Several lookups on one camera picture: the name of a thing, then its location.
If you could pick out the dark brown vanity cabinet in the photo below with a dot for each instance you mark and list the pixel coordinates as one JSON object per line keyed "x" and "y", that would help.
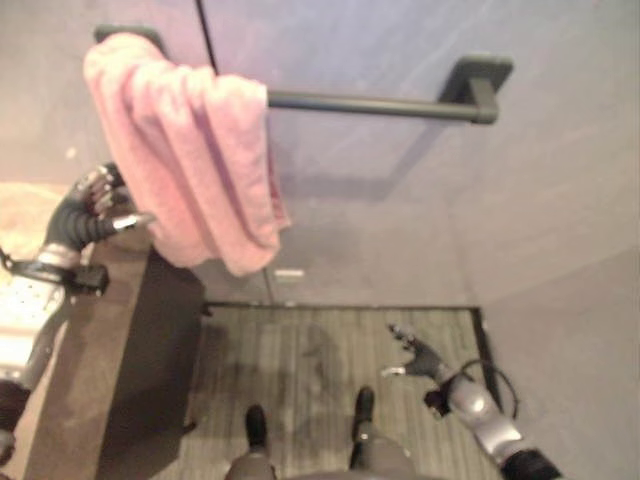
{"x": 107, "y": 360}

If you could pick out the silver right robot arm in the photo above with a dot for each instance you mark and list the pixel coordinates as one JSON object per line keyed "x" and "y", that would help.
{"x": 487, "y": 425}

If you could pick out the small white wall label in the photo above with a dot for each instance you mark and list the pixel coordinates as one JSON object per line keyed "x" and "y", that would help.
{"x": 288, "y": 273}

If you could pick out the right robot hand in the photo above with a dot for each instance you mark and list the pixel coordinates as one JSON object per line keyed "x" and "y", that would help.
{"x": 425, "y": 358}

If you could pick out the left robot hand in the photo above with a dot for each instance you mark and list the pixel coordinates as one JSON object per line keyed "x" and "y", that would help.
{"x": 75, "y": 220}

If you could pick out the pink towel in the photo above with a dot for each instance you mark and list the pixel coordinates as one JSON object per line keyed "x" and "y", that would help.
{"x": 190, "y": 160}

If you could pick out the grey ribbed floor mat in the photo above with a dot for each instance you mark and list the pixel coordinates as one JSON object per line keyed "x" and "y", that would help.
{"x": 330, "y": 385}

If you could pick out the black towel bar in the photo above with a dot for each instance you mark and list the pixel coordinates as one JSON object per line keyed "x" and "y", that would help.
{"x": 380, "y": 102}

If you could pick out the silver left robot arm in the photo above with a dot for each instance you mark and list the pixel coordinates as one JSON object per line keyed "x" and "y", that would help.
{"x": 35, "y": 320}

